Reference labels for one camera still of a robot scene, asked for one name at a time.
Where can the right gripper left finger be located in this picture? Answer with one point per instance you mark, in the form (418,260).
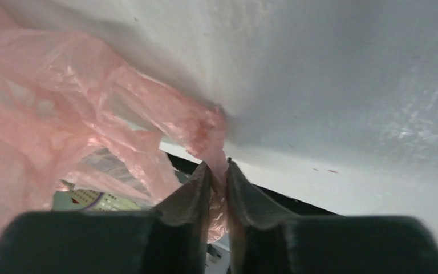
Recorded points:
(168,238)

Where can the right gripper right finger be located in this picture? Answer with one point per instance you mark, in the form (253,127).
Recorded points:
(266,237)

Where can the pink plastic trash bag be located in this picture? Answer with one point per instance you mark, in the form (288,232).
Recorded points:
(74,111)

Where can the white slotted cable duct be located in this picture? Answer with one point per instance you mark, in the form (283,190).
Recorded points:
(91,200)

